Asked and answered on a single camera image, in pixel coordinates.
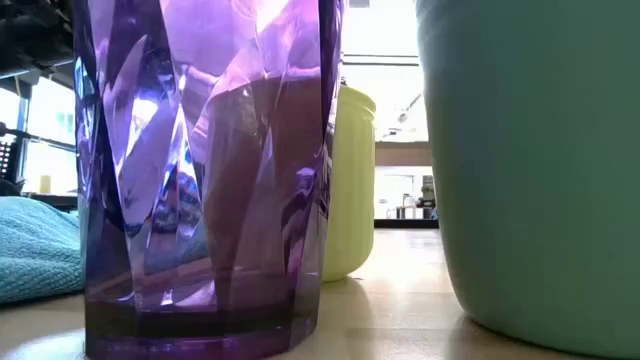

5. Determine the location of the pale yellow-green mug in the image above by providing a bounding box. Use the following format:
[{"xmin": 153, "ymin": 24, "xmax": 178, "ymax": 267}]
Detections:
[{"xmin": 321, "ymin": 83, "xmax": 377, "ymax": 284}]

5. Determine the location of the purple faceted plastic cup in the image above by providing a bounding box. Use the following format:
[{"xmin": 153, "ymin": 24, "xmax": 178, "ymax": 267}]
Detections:
[{"xmin": 73, "ymin": 0, "xmax": 345, "ymax": 360}]

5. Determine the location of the mint green plastic cup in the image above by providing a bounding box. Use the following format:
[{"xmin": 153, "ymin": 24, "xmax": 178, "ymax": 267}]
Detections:
[{"xmin": 414, "ymin": 0, "xmax": 640, "ymax": 359}]

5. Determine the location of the teal knitted towel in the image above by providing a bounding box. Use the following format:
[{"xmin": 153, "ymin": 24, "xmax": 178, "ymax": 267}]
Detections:
[{"xmin": 0, "ymin": 195, "xmax": 85, "ymax": 305}]

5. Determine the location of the black perforated panel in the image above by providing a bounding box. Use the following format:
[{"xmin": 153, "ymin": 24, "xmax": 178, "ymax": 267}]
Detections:
[{"xmin": 0, "ymin": 139, "xmax": 14, "ymax": 182}]

